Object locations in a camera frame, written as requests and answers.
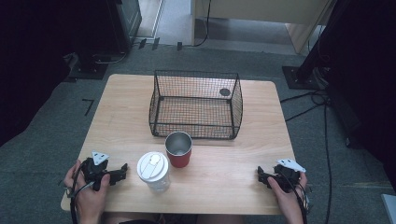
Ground black stand with base plate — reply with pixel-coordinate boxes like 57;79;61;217
281;0;347;91

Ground person's right hand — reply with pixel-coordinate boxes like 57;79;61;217
267;172;309;217

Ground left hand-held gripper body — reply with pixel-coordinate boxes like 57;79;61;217
81;150;123;191

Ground red steel cup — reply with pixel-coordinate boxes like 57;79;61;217
164;131;193;169

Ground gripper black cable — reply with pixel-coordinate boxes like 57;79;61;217
68;161;95;224
279;172;313;218

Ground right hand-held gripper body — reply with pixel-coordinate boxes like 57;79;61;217
264;158;307;193

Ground person's left hand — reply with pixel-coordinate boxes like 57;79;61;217
64;160;111;217

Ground black wire basket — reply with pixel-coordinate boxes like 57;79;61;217
148;69;244;140

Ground black floor cables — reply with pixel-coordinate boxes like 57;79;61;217
279;88;333;224

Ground black equipment case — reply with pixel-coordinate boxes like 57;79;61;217
64;0;143;81

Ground clear cup with white lid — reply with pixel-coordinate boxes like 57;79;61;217
136;151;172;194

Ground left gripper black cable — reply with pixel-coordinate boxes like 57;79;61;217
68;161;95;224

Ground pale blue box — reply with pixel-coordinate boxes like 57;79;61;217
380;193;396;224

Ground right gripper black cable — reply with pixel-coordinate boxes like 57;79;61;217
279;172;313;218

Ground beige cabinet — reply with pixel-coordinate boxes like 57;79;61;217
191;0;335;55

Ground black hanging cable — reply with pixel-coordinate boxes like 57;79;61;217
193;0;213;49

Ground dark curtain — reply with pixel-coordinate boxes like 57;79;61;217
317;0;396;190
0;0;110;147

